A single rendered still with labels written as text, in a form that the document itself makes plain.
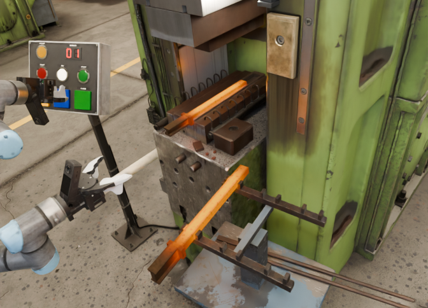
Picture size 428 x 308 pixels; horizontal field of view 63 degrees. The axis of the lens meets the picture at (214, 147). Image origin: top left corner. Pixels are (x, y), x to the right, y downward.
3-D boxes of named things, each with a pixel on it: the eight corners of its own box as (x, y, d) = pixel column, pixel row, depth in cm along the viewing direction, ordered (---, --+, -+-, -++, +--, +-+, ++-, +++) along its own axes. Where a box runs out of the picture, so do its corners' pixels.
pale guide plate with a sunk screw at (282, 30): (292, 79, 99) (295, 18, 89) (266, 72, 104) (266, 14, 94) (296, 76, 100) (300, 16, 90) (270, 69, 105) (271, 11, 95)
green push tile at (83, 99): (90, 110, 138) (90, 91, 137) (73, 109, 140) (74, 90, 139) (92, 110, 140) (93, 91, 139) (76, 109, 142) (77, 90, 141)
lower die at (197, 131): (206, 144, 124) (204, 124, 118) (169, 126, 135) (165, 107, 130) (274, 95, 147) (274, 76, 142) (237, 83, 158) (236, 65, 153)
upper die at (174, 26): (194, 48, 102) (190, 14, 96) (150, 35, 114) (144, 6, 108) (276, 7, 125) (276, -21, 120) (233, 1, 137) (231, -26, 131)
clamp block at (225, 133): (232, 156, 117) (232, 141, 113) (214, 147, 122) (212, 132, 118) (255, 139, 123) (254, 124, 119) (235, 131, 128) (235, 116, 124)
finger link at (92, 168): (99, 167, 114) (88, 187, 106) (93, 153, 110) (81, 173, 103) (107, 167, 113) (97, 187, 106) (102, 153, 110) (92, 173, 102)
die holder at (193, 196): (234, 253, 139) (227, 169, 112) (171, 210, 161) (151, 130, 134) (307, 177, 170) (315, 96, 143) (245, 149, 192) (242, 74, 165)
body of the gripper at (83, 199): (95, 189, 108) (59, 213, 101) (86, 168, 103) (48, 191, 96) (109, 200, 104) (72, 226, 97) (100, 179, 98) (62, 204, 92)
